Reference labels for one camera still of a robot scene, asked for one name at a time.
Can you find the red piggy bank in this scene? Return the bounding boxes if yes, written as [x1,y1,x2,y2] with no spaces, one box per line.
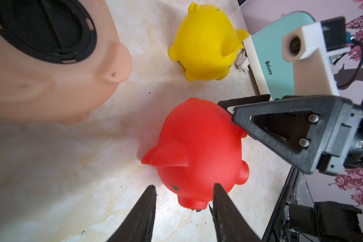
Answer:
[141,98,250,210]

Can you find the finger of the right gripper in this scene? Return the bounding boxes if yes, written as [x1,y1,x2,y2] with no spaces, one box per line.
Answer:
[217,94,271,114]

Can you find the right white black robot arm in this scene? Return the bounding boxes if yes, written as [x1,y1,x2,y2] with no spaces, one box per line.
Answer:
[219,94,363,242]

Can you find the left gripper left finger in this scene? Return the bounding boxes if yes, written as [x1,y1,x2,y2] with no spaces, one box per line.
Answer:
[107,185,157,242]

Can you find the black plug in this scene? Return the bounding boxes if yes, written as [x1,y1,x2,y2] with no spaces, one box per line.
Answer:
[0,1,97,64]

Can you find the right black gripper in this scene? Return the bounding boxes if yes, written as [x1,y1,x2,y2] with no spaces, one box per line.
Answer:
[232,95,363,175]

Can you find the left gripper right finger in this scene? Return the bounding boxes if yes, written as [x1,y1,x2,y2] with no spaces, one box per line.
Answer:
[210,184,261,242]

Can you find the mint green toaster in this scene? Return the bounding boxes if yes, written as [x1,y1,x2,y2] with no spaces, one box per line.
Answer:
[244,11,316,99]

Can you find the yellow piggy bank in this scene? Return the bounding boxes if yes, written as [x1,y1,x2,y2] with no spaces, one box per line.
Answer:
[168,3,249,82]

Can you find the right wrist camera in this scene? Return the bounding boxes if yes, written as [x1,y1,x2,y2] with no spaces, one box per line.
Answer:
[282,16,350,96]

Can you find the white toaster plug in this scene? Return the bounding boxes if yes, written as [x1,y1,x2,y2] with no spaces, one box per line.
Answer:
[235,49,250,74]

